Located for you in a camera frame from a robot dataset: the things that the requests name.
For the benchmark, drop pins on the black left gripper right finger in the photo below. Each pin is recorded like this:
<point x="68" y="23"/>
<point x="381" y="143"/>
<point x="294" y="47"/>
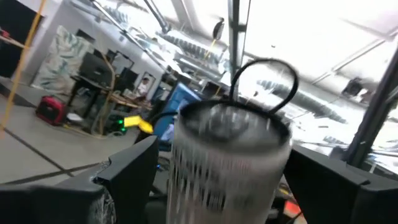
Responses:
<point x="342" y="199"/>

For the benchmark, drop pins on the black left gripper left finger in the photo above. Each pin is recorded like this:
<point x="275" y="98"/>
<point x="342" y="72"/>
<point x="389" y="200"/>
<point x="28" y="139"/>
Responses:
<point x="124" y="193"/>

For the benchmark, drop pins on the white Celsius energy can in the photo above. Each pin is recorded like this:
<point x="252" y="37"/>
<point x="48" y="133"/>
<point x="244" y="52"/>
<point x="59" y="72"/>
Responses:
<point x="224" y="174"/>

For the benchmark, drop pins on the black perforated computer case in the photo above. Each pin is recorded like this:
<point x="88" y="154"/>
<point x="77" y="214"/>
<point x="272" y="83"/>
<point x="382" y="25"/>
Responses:
<point x="116" y="124"/>

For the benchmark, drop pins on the person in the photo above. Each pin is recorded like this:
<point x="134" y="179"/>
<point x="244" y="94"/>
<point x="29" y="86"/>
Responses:
<point x="143" y="87"/>

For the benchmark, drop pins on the black desk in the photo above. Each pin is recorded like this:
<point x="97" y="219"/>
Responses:
<point x="90" y="90"/>

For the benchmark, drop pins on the blue lit monitor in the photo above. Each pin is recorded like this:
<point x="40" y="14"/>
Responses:
<point x="180" y="99"/>

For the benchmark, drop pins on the red black tool case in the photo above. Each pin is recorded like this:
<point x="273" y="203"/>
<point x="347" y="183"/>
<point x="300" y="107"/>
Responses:
<point x="51" y="109"/>

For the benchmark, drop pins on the black monitor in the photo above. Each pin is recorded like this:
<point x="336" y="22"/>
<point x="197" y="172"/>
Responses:
<point x="94" y="70"/>

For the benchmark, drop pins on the leaf-patterned cloth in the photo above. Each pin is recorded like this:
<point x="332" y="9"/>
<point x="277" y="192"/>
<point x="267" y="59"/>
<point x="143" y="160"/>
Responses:
<point x="62" y="59"/>

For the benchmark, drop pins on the orange rod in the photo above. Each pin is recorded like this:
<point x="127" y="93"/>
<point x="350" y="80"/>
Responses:
<point x="20" y="65"/>

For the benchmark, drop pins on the black round ceiling fixture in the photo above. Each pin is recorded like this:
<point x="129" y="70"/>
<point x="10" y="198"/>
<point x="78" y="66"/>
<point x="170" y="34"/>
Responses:
<point x="218" y="28"/>

